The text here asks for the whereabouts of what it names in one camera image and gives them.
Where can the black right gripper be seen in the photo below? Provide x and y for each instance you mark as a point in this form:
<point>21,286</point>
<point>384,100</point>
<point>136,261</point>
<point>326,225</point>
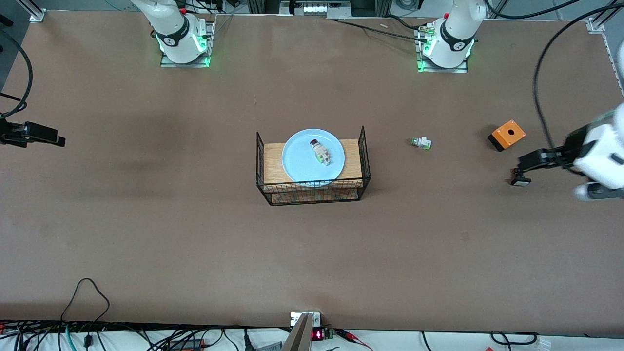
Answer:
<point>10,132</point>

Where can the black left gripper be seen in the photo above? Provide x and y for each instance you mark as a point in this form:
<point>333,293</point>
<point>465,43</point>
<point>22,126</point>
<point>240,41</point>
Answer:
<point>573,147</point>

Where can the red push button switch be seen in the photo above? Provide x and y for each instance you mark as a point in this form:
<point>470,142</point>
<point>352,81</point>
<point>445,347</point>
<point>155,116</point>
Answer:
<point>320,152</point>

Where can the light blue round plate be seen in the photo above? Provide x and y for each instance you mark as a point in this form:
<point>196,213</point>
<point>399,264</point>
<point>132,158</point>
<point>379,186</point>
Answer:
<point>300,161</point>

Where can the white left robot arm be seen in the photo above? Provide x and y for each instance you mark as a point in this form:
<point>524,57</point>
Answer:
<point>453,44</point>

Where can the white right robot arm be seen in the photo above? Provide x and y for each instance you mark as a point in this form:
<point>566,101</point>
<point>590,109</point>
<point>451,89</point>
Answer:
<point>180,39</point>

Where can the black rectangular white-cap button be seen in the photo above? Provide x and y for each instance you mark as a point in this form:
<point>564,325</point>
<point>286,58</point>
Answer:
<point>520,181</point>

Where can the aluminium profile corner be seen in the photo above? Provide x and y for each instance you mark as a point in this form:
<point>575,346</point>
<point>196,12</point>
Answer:
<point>598,29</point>
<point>36,12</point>

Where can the wooden shelf board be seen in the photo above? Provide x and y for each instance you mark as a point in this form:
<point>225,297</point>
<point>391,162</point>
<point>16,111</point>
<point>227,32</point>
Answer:
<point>273,165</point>

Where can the red clip lead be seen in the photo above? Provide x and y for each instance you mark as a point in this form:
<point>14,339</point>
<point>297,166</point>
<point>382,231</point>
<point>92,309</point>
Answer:
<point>353,337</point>

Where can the red digit display module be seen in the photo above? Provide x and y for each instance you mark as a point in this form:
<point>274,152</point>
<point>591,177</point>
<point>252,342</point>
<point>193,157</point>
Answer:
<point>319,335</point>

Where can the grey metal bar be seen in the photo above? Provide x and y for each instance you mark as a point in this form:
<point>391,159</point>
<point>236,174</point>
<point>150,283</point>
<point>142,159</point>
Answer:
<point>298,339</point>

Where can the orange button enclosure box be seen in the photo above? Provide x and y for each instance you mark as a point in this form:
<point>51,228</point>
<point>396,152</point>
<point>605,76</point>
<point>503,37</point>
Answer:
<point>507,132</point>

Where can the green push button switch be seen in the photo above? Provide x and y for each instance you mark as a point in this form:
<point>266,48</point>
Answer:
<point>422,143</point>

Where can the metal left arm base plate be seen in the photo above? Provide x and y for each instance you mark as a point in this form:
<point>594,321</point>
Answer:
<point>441,69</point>

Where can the silver metal bracket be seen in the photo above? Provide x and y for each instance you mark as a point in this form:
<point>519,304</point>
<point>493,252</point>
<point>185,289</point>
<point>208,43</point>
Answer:
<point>298,318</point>

